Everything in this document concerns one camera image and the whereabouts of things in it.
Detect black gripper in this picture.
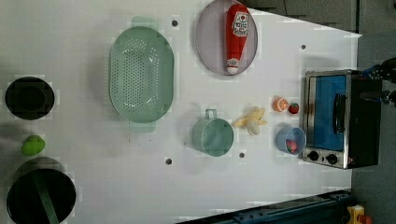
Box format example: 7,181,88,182
360,58,396,106

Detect yellow peeled toy banana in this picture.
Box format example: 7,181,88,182
232,107,267,135

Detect toaster oven black and silver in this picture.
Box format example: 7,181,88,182
301,70,382,169

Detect small red strawberry toy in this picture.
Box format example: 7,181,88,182
289,103,300,114

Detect orange slice toy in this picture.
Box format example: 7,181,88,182
273,97,289,112

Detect blue plastic cup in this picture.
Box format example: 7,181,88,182
276,127,306,155

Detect red toy strawberry in cup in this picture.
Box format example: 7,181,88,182
286,139,298,154

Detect red ketchup bottle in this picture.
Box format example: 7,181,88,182
226,4,249,75

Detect green perforated colander basket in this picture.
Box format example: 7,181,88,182
108,16,175,133

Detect small black bowl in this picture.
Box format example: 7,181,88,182
5,77,55,120

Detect green toy pepper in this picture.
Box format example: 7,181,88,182
21,135,46,156

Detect large black pot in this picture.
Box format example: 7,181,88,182
7,157,77,224

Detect blue metal frame rail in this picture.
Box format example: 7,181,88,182
177,190,357,224

